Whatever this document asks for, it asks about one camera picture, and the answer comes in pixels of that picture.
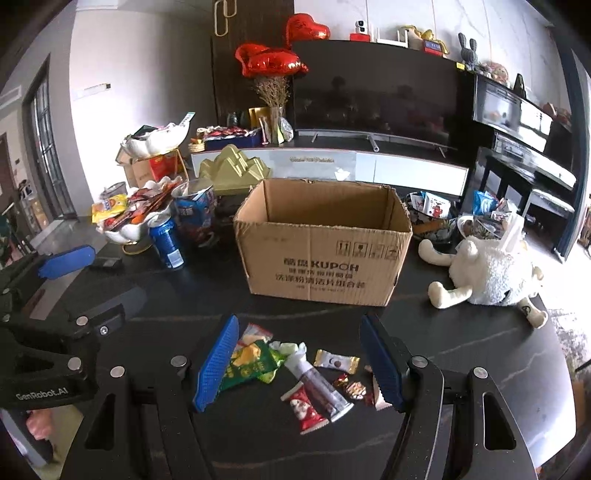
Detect small dark wrapped candies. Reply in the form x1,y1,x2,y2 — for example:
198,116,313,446
332,365,392,411

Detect red heart balloon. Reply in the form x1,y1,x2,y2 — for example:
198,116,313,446
235,43,308,78
286,13,331,48

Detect person's hand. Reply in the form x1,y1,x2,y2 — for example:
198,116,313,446
26,409,54,441

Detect red heart balloon lower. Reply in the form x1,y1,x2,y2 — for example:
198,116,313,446
235,43,308,78

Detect green yellow snack packet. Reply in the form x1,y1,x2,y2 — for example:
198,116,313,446
218,340,287,392

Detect white plush sheep toy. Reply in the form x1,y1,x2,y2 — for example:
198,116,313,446
418,236,548,329

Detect blue snack bag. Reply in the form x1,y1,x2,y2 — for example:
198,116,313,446
171,178,216,245

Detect white shell bowl with snacks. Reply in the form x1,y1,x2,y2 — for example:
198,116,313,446
91,176,182,246

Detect brown cardboard box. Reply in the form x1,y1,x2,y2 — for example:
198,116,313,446
233,179,413,307

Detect gold mountain shaped box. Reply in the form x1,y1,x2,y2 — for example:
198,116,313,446
198,144,271,196

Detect large black television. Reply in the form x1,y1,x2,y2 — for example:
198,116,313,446
291,40,473,150

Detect white gold candy wrapper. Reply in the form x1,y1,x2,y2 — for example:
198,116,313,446
314,349,360,375

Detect black upright piano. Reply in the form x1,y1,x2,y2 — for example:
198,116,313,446
462,76,578,260

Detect white tv cabinet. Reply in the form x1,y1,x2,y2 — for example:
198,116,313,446
191,147,469,197

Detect blue soda can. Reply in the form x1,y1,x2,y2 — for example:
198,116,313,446
148,213,184,269

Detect red heart balloon upper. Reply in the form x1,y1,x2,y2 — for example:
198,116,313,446
286,13,331,48

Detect dried flower vase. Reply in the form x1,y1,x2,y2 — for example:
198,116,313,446
254,76,288,145

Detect dark floral snack tray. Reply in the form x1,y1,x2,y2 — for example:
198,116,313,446
403,191,458,245

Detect clear grey snack tube packet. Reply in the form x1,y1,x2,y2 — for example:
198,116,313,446
269,341,353,422

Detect grey bunny doll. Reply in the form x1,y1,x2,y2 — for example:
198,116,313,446
458,32,478,70

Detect red white snack packet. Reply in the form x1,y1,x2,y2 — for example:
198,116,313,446
280,382,329,435

